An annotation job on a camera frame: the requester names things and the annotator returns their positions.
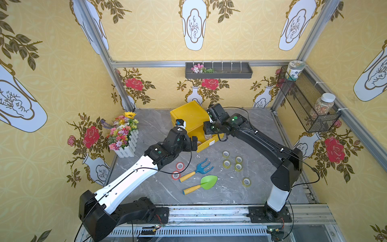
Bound red tape roll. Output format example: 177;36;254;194
176;162;185;171
171;170;180;180

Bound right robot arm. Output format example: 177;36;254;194
203;104;304;213

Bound green toy garden shovel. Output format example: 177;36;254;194
183;175;218;195

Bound yellow tape roll far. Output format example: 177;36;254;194
222;150;230;158

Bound black wire basket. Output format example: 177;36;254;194
278;66;341;133

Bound flower basket white fence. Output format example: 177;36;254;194
104;112;139;158

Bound yellow drawer cabinet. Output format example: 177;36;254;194
170;101;219;153

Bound grey wall shelf tray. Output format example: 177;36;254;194
185;61;253;79

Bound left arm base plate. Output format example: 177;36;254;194
150;207;169;225

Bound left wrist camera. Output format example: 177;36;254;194
175;119;186;129

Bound white lid snack jar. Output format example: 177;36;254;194
313;93;336;117

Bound pink artificial flowers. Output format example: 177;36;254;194
191;64;215;74

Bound blue toy garden fork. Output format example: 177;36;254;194
179;158;214;183

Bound red tape roll lower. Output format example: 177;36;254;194
171;170;180;180

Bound aluminium rail frame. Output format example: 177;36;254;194
75;204;347;242

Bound red tape roll upper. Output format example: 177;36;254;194
176;162;185;171

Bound yellow tape roll middle left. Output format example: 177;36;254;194
223;160;231;169

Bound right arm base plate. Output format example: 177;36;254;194
247;206;293;223

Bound jar with patterned lid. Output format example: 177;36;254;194
285;60;306;81

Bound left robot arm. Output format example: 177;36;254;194
79;126;198;242

